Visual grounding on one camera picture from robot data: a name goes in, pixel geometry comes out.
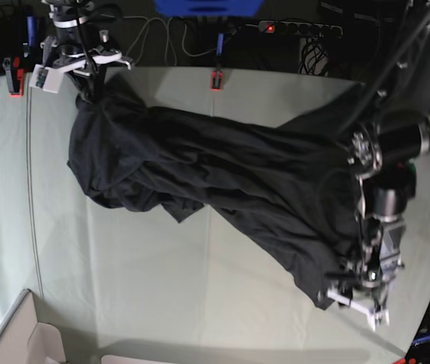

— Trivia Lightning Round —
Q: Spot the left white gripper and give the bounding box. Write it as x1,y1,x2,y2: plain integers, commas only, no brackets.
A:
326,261,404,331

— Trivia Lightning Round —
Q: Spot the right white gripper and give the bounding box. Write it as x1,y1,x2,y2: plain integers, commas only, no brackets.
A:
39,30,133,103

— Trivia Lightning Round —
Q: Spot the black t-shirt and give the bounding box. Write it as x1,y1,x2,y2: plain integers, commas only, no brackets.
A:
67,75,359,310

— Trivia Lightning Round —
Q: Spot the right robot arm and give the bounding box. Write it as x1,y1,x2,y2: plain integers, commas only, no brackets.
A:
29,1,133,103

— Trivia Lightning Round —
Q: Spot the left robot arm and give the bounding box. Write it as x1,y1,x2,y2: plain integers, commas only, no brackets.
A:
327,1,430,329

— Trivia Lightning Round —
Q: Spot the red black clamp left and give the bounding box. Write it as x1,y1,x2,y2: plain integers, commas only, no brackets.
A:
2,57,24,97

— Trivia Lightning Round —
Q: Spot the red black clamp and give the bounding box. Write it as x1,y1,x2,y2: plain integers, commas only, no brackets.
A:
2,57,24,97
210,70,223,91

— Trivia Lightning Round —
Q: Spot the red black clamp center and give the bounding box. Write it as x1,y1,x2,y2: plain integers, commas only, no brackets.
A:
210,70,223,91

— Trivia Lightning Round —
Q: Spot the blue box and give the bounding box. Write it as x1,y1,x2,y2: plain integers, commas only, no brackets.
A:
154,0,263,17

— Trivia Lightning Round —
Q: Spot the white power strip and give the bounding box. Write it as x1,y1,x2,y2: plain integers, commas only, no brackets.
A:
257,20,344,38

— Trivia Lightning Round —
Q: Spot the green table cloth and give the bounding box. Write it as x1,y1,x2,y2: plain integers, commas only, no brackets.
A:
0,77,430,363

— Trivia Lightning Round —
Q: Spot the cardboard box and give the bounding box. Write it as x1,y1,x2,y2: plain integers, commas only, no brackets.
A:
0,289,67,364

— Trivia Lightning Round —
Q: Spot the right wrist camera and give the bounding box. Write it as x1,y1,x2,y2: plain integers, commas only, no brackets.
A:
29,64,64,93

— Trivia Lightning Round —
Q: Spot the white cable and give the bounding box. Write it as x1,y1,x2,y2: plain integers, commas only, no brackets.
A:
127,14,219,67

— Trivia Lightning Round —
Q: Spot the black cable bundle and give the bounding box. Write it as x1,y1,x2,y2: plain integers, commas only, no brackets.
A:
297,37,333,77

